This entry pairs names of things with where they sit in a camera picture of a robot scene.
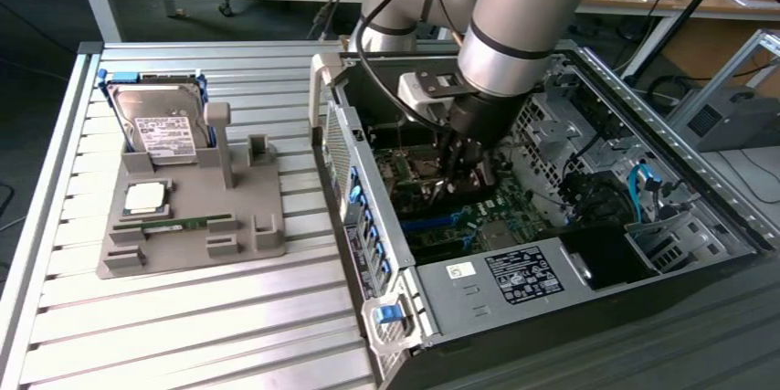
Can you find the silver CPU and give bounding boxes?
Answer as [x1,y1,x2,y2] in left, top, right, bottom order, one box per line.
[120,182,172,217]

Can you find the graphics card with metal bracket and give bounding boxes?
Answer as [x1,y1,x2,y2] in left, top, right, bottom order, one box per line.
[394,156,496,208]

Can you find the black slanted pole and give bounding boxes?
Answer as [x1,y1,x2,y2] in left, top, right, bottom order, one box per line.
[620,0,749,88]

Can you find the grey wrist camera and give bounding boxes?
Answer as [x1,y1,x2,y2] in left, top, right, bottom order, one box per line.
[394,70,472,122]

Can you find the aluminium profile frame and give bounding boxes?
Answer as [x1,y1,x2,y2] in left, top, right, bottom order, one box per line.
[700,28,780,103]

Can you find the grey disk bay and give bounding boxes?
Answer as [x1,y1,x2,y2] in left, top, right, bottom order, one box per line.
[624,211,760,275]

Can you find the silver hard disk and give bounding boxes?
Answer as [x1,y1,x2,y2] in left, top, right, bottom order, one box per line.
[106,83,208,167]

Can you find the green motherboard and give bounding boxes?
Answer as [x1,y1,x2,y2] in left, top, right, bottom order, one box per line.
[370,142,549,263]

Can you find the grey power supply unit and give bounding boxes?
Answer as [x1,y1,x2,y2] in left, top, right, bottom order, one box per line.
[413,237,596,336]

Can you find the grey chipset heatsink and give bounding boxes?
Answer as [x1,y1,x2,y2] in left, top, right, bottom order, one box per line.
[480,220,518,249]

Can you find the green RAM stick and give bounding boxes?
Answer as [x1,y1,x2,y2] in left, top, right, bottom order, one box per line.
[137,218,206,232]

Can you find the blue expansion slot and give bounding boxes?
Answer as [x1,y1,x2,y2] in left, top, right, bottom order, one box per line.
[400,211,468,232]

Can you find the open black PC case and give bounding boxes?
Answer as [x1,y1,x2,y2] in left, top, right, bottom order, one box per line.
[308,40,780,390]

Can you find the CPU socket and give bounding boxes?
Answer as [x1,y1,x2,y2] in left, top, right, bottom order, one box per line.
[392,145,444,181]

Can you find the metal drive cage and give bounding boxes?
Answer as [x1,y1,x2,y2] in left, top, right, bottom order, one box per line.
[508,88,617,190]

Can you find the blue case latch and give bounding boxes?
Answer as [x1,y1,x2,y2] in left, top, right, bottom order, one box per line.
[372,305,404,325]

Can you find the grey machine housing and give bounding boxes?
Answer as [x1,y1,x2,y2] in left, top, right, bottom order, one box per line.
[666,86,780,153]

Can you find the blue disk caddy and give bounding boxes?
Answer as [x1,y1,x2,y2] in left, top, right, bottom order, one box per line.
[96,69,212,153]

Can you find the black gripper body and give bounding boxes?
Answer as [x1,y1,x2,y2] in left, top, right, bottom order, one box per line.
[446,88,526,156]

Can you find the black power wires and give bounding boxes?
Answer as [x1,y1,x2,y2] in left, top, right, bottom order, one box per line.
[560,170,634,227]

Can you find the blue wire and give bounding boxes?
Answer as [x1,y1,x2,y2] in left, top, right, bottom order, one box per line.
[626,161,662,227]

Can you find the grey parts rack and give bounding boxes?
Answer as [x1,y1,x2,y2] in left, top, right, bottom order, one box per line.
[94,100,289,280]

